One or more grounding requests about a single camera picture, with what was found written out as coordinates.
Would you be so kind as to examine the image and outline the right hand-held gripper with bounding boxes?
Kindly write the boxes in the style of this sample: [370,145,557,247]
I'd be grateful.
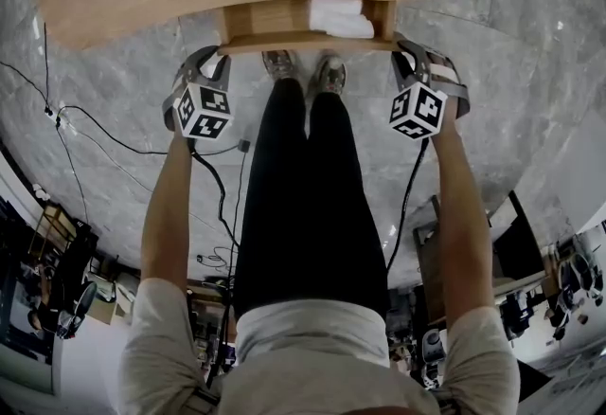
[389,36,471,141]

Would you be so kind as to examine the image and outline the person's black trousers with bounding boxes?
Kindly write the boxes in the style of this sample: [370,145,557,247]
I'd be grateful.
[233,77,392,320]

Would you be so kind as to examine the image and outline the right hand-held gripper black cable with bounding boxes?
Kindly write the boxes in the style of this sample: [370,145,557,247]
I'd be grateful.
[383,136,431,273]

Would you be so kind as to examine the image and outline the person's left gray sneaker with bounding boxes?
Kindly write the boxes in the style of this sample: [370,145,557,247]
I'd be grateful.
[260,49,300,82]

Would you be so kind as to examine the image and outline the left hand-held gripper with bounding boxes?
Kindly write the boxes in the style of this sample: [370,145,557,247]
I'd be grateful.
[162,45,236,140]

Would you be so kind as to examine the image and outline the thin black floor cable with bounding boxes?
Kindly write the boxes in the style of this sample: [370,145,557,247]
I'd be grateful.
[0,22,52,116]

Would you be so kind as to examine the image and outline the gray backpack strap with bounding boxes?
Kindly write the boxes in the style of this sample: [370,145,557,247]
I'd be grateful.
[187,387,223,415]
[435,396,465,415]

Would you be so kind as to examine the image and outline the left hand-held gripper black cable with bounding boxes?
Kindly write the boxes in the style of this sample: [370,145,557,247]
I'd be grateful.
[187,148,243,310]

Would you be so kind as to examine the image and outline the wooden frame rack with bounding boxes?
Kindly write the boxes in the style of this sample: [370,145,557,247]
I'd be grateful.
[27,202,77,258]

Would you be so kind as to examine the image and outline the black swivel chair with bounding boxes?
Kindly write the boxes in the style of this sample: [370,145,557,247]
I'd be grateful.
[55,280,99,341]

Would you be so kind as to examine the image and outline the person's light gray T-shirt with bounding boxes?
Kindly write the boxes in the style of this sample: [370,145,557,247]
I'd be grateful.
[117,278,522,415]

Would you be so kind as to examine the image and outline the person's right gray sneaker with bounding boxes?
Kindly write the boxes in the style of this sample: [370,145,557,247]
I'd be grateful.
[306,52,348,97]

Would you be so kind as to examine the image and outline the hand-held gripper black cable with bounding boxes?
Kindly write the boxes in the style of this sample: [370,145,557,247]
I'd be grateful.
[187,148,243,310]
[383,136,431,273]

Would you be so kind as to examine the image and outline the white folded cloth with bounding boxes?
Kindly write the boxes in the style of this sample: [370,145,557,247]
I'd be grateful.
[307,0,376,39]

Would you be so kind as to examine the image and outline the person's right forearm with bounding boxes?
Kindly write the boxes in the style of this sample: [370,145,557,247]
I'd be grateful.
[428,118,497,334]

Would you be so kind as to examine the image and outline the person's gray sneaker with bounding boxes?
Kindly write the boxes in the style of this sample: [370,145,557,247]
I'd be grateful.
[306,52,348,97]
[260,49,300,82]

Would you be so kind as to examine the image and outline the dark wooden side table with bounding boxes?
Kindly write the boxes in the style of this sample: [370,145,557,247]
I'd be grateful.
[412,189,545,327]

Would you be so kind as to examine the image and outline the wooden drawer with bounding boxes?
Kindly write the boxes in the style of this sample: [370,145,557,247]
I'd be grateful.
[216,0,404,57]

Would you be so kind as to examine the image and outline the person's left forearm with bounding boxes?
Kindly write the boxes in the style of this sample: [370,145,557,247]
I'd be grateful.
[140,131,196,296]

